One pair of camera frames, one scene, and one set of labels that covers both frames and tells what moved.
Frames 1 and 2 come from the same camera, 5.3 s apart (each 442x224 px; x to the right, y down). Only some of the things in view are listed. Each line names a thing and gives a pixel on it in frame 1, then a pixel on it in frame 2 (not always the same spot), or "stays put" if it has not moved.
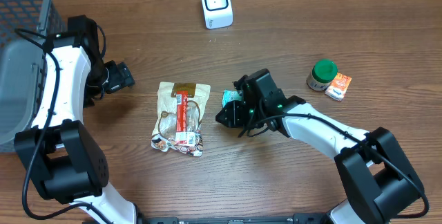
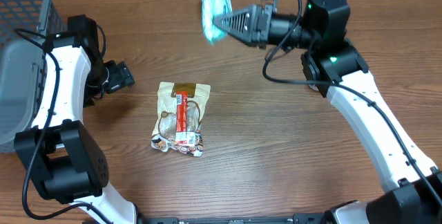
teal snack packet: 228,95 to 215,1
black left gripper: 121,76 stays put
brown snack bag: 164,135 stays put
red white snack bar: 181,137 stays put
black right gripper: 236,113 to 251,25
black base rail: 295,218 stays put
